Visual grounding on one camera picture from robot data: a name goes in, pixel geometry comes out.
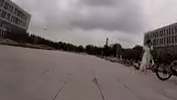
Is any row of parked two-wheelers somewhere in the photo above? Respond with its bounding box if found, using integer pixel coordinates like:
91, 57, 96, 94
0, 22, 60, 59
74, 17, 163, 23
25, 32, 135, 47
96, 52, 144, 70

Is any slim distant tower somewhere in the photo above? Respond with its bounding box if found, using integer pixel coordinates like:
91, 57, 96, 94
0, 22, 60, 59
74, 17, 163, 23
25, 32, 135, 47
104, 36, 111, 49

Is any grey paved plaza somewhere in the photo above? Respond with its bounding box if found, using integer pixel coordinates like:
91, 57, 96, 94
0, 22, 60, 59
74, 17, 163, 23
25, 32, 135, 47
0, 41, 177, 100

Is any dark bicycle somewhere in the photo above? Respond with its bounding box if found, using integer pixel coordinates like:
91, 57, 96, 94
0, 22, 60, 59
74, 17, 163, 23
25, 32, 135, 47
153, 52, 177, 84

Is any row of trees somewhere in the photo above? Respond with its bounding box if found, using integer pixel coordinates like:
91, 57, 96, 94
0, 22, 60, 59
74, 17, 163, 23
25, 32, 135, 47
6, 25, 165, 67

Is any person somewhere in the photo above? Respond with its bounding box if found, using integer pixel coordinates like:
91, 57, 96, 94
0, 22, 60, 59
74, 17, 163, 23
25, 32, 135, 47
138, 38, 156, 75

